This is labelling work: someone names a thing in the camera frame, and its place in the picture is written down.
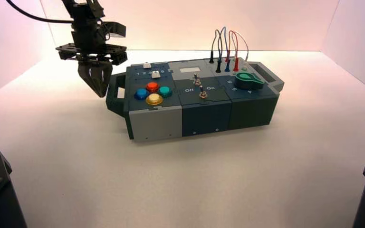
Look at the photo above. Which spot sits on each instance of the grey and teal control box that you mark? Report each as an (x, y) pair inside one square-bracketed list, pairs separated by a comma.
[(154, 126)]

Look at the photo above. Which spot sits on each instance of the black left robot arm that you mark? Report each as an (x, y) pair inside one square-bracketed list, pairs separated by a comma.
[(83, 14)]

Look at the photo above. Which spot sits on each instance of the green rotary knob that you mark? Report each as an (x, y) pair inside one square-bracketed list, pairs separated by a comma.
[(247, 81)]

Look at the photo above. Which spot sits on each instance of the blue round push button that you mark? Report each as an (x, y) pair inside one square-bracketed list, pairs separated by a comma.
[(141, 93)]

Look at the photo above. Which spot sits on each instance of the orange round push button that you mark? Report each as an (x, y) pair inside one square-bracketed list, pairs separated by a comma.
[(152, 86)]

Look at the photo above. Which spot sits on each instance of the yellow round push button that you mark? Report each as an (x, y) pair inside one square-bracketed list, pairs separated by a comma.
[(154, 99)]

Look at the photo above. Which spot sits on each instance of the teal round push button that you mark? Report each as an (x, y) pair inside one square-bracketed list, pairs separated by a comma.
[(165, 91)]

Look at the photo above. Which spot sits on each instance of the white rectangular display window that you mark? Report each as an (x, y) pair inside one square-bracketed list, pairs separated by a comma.
[(189, 70)]

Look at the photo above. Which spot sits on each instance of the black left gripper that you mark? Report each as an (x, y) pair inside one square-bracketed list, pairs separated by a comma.
[(88, 50)]

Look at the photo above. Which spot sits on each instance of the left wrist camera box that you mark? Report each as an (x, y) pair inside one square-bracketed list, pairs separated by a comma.
[(116, 29)]

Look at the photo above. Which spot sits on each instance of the metal toggle switch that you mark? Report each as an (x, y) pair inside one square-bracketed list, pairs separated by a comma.
[(196, 81), (203, 93)]

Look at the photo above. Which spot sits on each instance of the white slider knob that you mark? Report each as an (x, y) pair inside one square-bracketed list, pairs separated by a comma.
[(155, 74), (146, 65)]

